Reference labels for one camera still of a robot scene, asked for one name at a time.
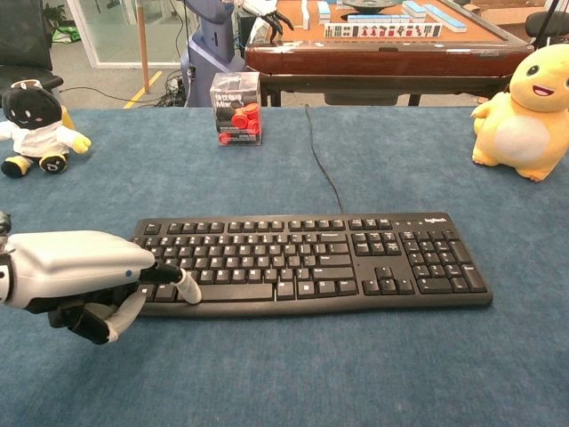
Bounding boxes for background robot hand black fingers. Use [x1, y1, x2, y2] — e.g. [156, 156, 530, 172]
[242, 0, 295, 44]

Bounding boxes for floor cable bundle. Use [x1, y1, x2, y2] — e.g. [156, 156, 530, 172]
[154, 69, 187, 109]

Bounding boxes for black slanted pole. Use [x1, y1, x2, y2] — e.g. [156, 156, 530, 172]
[533, 0, 562, 51]

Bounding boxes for face-up standing mahjong tile row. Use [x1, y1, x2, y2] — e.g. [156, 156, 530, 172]
[323, 22, 445, 40]

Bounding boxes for white-framed glass door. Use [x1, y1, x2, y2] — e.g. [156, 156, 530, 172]
[66, 0, 190, 69]

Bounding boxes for yellow plush toy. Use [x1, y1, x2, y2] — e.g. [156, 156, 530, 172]
[469, 43, 569, 183]

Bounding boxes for black round seat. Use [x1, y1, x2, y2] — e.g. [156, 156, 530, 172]
[524, 10, 569, 39]

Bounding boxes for brown mahjong table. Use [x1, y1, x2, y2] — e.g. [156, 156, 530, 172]
[244, 0, 535, 108]

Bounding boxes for blue table cloth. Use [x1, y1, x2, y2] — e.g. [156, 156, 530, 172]
[0, 105, 569, 427]

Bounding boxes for black Logitech keyboard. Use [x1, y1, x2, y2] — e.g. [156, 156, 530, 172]
[128, 211, 494, 318]

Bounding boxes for clear coffee capsule box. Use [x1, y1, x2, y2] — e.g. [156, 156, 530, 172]
[209, 71, 264, 149]

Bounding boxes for blue background robot body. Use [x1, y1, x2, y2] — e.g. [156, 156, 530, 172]
[179, 0, 246, 109]

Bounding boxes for black plush toy white coat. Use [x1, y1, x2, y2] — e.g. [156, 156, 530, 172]
[0, 79, 93, 180]

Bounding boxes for short blue-backed mahjong tile row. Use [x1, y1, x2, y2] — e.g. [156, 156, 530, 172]
[347, 13, 413, 25]

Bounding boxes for long blue-backed mahjong tile row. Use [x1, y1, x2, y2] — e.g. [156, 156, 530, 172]
[423, 4, 469, 34]

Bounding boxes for black office chair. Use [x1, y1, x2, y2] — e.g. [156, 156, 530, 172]
[0, 0, 65, 93]

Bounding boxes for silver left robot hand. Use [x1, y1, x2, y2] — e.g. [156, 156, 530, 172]
[7, 230, 204, 346]

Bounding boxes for black keyboard cable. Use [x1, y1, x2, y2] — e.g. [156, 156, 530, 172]
[303, 103, 345, 214]

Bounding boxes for black round mahjong table centre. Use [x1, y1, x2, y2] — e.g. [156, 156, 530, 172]
[341, 0, 402, 13]

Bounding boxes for wooden pole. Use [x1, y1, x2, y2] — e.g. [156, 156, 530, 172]
[135, 0, 151, 94]

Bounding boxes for green bag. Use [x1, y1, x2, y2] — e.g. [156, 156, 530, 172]
[52, 25, 82, 44]

